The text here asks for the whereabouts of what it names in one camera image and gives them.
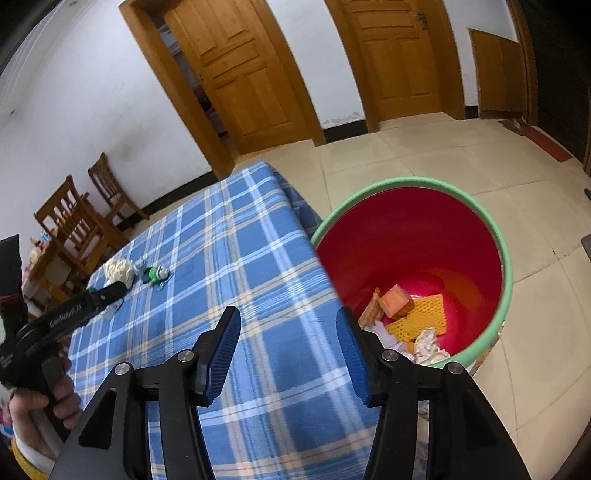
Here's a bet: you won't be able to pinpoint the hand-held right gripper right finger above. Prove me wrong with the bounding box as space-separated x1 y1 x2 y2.
335 305 532 480

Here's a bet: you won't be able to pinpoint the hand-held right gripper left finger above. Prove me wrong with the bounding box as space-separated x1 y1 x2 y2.
48 305 242 480

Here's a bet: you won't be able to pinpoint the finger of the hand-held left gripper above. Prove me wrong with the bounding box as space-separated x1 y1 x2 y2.
87 281 129 308

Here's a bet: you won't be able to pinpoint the white cloth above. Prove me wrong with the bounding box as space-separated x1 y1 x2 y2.
369 322 407 354

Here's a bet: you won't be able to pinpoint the orange knotted bag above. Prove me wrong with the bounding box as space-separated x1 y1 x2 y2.
360 287 384 329

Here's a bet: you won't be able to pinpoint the orange cardboard box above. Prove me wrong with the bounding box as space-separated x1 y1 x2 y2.
379 285 415 320

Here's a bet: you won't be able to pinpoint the large cream gloves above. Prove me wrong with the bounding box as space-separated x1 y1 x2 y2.
412 327 451 366

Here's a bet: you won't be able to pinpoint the orange yellow snack packet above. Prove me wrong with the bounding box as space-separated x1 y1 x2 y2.
385 294 448 342

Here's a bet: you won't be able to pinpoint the red bucket with green rim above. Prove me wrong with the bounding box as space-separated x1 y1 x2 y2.
308 176 514 370

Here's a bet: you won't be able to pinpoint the person's left hand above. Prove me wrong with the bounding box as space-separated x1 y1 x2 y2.
9 375 86 457

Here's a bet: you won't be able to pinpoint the small crumpled cream gloves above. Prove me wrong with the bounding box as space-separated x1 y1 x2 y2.
104 258 137 285

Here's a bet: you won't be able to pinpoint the wooden dining table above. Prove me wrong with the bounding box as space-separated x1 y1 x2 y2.
21 240 88 315

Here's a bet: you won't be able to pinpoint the wooden chair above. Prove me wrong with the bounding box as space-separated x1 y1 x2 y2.
88 152 151 232
34 175 130 280

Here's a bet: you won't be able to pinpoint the blue plaid tablecloth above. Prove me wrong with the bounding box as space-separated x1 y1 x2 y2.
60 161 435 480

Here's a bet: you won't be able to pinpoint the wooden panel door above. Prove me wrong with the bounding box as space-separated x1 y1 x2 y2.
339 0 441 118
164 0 321 144

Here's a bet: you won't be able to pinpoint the red floor mat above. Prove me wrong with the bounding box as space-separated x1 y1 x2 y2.
526 127 573 162

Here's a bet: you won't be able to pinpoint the small wooden cabinet door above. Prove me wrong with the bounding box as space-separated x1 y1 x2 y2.
468 28 527 121

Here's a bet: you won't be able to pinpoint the wooden door frame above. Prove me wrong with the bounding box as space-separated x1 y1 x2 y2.
119 0 326 181
323 0 467 134

